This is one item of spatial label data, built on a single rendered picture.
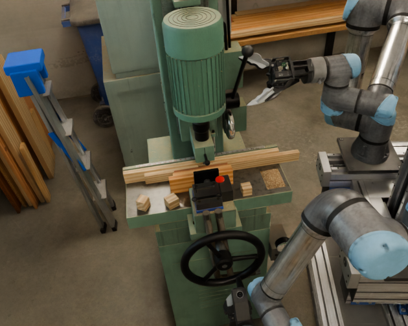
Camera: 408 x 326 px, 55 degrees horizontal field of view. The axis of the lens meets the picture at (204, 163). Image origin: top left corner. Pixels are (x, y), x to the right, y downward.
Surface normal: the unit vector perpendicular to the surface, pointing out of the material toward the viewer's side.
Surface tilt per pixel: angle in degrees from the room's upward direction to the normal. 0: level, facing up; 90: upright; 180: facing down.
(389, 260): 86
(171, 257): 90
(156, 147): 0
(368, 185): 0
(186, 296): 90
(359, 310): 0
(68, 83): 90
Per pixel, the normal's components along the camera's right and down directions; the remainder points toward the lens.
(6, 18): 0.22, 0.63
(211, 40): 0.58, 0.50
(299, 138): -0.06, -0.75
